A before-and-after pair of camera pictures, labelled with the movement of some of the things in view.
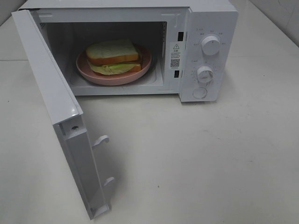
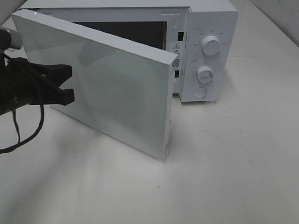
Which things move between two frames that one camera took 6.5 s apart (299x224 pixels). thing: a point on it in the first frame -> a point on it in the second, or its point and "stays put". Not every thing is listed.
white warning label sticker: (175, 55) stays put
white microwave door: (76, 146) -> (125, 89)
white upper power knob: (210, 45) stays put
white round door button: (199, 93) stays put
